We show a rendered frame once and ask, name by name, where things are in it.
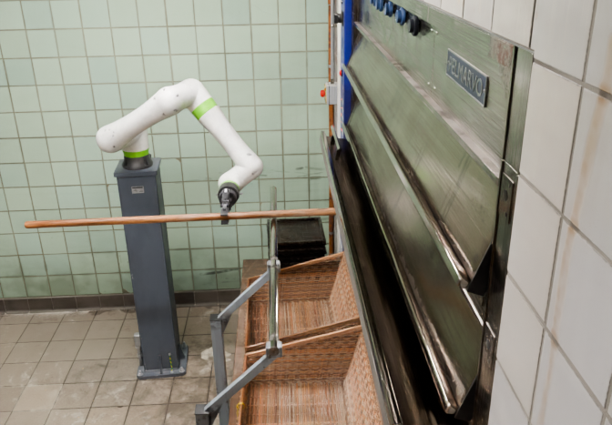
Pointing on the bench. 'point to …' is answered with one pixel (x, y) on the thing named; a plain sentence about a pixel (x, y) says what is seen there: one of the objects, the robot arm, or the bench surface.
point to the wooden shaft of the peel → (178, 217)
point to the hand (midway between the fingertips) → (224, 216)
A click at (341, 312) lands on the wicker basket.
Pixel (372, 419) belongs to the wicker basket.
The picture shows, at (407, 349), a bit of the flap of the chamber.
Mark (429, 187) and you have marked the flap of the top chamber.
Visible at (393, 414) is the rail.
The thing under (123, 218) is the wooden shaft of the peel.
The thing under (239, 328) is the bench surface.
